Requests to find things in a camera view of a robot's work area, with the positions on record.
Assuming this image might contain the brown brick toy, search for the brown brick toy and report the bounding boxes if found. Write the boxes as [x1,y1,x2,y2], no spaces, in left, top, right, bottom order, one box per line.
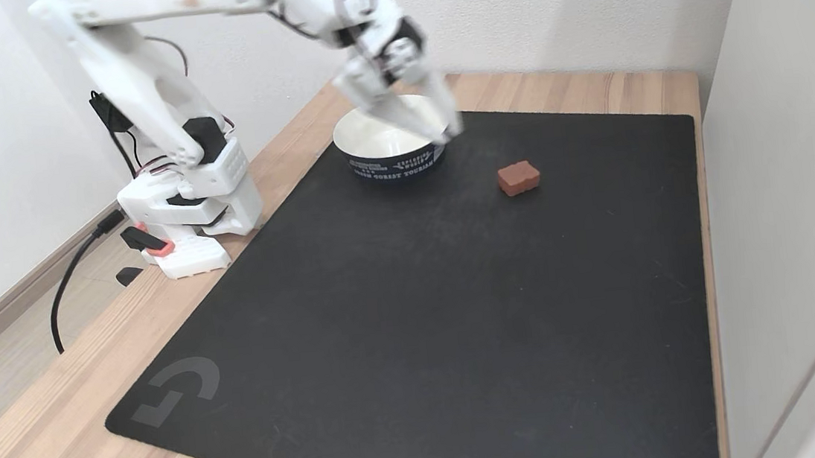
[496,159,543,198]

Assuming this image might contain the white paper bowl navy band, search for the white paper bowl navy band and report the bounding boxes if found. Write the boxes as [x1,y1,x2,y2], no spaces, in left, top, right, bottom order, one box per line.
[330,91,450,186]

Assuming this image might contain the black mouse mat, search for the black mouse mat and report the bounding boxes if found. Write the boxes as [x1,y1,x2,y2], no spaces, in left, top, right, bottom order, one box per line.
[78,88,728,458]

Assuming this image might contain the black orange table clamp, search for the black orange table clamp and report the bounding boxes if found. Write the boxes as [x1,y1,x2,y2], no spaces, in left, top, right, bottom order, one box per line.
[110,218,179,287]

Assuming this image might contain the black power adapter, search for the black power adapter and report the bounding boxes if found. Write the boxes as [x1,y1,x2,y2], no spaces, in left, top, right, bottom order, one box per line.
[89,88,133,136]

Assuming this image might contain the thick black power cable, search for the thick black power cable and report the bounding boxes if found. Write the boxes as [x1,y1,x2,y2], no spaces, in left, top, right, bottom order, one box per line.
[40,208,140,355]

